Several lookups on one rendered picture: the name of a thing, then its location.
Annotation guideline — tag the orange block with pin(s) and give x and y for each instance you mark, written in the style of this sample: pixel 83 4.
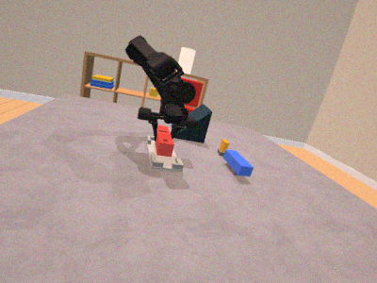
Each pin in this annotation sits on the orange block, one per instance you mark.
pixel 224 145

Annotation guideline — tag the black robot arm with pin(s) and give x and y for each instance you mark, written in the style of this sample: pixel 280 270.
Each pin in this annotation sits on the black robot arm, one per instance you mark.
pixel 159 66

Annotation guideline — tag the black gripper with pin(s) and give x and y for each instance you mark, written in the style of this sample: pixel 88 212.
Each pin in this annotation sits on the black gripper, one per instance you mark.
pixel 147 115

